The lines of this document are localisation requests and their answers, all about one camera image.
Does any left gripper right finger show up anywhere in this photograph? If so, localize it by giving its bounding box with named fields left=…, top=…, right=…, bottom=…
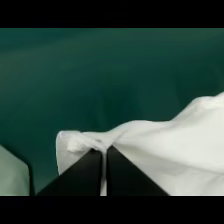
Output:
left=106, top=145, right=170, bottom=197

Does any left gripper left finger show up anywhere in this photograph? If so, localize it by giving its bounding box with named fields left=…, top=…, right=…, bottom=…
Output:
left=36, top=148, right=103, bottom=197

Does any white shirt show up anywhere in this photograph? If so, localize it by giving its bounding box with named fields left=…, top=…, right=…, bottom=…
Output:
left=0, top=91, right=224, bottom=197

